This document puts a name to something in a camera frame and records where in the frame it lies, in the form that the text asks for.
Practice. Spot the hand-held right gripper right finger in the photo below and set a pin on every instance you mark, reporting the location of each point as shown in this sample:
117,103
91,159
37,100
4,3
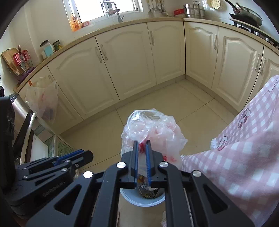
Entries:
148,158

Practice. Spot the white round trash bin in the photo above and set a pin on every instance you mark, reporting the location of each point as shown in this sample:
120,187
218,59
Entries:
141,201

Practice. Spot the black gas stove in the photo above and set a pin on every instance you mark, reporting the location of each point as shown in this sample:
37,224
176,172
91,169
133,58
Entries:
258,31

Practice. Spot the pile of crumpled wrappers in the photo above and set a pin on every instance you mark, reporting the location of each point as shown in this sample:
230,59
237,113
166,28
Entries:
149,190

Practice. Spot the orange bottle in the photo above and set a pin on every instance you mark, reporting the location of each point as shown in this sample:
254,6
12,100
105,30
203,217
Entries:
74,23

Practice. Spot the red container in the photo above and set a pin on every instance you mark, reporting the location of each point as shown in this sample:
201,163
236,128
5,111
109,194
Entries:
179,12

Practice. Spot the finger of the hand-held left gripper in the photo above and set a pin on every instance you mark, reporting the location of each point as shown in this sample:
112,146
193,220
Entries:
84,157
67,155

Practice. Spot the small red box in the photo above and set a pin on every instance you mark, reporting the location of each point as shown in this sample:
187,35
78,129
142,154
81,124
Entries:
85,23

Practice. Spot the chrome faucet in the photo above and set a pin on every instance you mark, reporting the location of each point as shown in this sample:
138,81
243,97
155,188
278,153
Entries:
115,9

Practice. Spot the hanging translucent plastic bag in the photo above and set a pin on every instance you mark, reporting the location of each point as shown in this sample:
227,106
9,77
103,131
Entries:
41,102

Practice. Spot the pale yellow colander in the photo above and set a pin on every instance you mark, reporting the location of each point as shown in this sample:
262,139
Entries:
214,4

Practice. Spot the stainless steel pot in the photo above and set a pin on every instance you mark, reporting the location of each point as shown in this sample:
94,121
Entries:
194,9

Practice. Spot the clear pinkish plastic bag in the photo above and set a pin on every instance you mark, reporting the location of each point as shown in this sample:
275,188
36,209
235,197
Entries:
152,129

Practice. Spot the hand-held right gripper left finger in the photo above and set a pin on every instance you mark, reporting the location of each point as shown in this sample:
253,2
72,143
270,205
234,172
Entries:
135,158

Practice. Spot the beige kitchen countertop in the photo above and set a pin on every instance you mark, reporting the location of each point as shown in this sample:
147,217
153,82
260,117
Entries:
141,20

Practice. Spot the glass jar black lid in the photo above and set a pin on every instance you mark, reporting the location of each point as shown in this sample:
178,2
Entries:
46,50

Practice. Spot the cream kitchen base cabinets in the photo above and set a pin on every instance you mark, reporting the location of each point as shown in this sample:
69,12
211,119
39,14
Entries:
130,65

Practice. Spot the small dark jar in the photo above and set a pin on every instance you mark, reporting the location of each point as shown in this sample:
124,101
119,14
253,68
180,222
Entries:
57,45

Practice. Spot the black wok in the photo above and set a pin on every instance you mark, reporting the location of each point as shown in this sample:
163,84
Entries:
246,14

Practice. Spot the wooden cutting board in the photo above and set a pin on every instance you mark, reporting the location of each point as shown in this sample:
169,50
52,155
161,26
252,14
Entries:
8,57

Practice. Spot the hanging steel utensils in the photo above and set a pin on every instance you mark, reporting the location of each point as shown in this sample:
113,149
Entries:
158,6

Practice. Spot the kitchen window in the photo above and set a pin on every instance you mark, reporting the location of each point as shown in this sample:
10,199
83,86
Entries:
102,8

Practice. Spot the pink checked tablecloth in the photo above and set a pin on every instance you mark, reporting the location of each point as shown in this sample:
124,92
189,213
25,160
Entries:
239,163

